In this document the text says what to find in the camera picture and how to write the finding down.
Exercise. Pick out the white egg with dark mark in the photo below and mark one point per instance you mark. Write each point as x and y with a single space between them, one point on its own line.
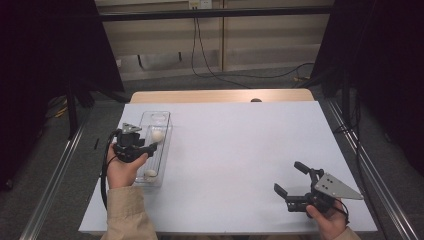
157 135

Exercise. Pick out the dark round table cap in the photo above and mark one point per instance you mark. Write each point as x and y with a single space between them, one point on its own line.
256 100

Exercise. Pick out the person's right hand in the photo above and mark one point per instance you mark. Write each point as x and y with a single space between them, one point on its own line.
326 224

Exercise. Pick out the metal floor rail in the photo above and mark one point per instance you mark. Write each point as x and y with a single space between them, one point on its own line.
373 166
50 193

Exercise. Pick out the white table board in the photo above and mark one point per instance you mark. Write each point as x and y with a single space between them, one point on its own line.
213 206

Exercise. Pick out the plain white egg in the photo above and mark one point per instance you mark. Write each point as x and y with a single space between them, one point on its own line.
150 173

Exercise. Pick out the person's left hand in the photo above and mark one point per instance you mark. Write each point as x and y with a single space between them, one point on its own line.
123 173

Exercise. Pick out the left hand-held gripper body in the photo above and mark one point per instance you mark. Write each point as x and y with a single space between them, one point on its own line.
128 148

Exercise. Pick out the black curtain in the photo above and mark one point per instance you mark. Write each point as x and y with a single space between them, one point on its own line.
40 66
383 66

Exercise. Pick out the clear plastic container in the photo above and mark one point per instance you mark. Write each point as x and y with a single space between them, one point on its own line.
163 160

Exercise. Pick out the black metal stand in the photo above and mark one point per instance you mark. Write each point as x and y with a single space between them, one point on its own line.
71 113

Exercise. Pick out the black horizontal bar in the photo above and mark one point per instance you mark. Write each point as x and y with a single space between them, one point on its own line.
233 13

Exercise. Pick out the wooden table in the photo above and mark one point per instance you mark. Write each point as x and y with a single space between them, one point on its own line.
206 96

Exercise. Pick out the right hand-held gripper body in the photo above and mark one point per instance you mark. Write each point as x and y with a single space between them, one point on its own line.
325 190

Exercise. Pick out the white wall socket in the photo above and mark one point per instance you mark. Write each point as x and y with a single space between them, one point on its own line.
200 4

